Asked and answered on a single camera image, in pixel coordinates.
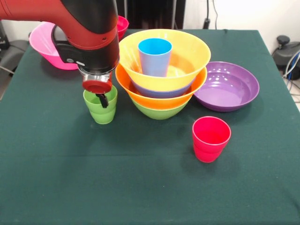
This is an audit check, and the dark green tablecloth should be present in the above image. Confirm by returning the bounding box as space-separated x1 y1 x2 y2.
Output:
0 28 300 225

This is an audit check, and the orange bowl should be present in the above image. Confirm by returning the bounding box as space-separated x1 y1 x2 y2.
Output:
117 29 211 92
114 62 208 110

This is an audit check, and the green cup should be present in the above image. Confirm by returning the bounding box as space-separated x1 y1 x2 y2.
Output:
82 84 118 125

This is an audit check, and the pink bowl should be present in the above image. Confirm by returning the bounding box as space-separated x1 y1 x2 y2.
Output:
29 21 79 71

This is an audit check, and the floor cable bundle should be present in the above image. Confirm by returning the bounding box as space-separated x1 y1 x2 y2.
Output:
282 50 300 104

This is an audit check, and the blue cup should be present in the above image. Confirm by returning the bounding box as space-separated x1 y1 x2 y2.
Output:
137 38 173 77

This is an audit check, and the red bowl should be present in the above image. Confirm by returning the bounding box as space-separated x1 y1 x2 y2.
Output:
116 15 130 42

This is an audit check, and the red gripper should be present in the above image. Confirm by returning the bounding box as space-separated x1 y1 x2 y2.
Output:
82 72 113 109

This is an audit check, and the purple bowl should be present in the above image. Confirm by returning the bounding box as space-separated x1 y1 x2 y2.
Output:
193 61 260 113

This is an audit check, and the blue bowl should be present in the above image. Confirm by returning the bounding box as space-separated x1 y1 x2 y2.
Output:
130 77 195 99

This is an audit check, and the black wall cable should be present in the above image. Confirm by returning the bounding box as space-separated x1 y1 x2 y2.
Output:
202 0 220 30

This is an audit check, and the green bowl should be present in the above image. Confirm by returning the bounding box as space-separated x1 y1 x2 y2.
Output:
130 97 189 120

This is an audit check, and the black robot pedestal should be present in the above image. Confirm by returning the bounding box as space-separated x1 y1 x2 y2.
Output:
117 0 186 30

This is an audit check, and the red cup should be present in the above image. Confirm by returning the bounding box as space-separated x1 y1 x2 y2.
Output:
192 116 232 164

